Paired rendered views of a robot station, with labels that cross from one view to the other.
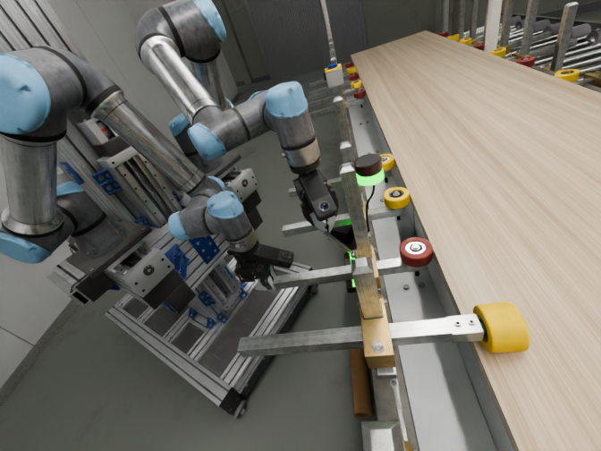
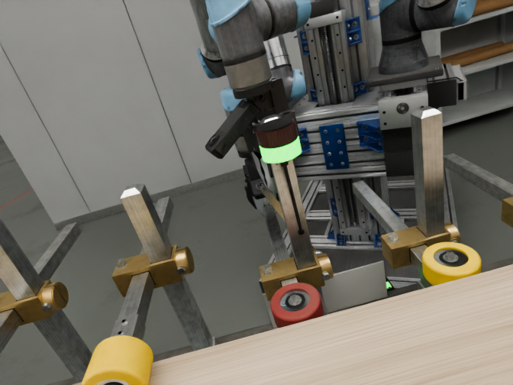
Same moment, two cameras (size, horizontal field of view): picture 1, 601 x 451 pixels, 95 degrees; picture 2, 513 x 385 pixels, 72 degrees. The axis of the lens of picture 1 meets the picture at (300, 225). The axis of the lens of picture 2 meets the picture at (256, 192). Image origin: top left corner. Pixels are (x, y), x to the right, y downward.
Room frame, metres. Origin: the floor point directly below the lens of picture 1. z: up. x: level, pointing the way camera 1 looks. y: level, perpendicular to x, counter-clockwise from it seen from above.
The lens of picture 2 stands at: (0.35, -0.65, 1.30)
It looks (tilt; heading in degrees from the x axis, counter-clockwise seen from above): 26 degrees down; 74
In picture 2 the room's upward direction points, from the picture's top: 16 degrees counter-clockwise
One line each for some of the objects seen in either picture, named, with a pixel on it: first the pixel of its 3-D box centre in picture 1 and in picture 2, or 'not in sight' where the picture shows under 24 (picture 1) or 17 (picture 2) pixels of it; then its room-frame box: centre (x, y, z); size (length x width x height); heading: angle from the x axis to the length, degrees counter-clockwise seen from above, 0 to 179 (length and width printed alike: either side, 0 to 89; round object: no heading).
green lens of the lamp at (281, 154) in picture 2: (369, 174); (280, 147); (0.53, -0.19, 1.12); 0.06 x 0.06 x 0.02
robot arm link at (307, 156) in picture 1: (300, 152); (248, 73); (0.56, -0.06, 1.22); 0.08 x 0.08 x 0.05
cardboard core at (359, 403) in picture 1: (359, 378); not in sight; (0.58, 0.00, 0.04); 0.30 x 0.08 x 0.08; 163
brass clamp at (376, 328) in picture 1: (376, 327); (155, 269); (0.29, -0.06, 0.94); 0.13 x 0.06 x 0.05; 163
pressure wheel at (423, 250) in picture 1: (416, 260); (301, 323); (0.47, -0.26, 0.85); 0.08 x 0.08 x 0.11
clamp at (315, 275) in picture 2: (368, 265); (296, 275); (0.53, -0.14, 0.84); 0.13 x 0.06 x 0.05; 163
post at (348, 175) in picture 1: (362, 241); (299, 240); (0.55, -0.15, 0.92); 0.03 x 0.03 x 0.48; 73
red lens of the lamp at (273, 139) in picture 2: (368, 165); (276, 132); (0.53, -0.19, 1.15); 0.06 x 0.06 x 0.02
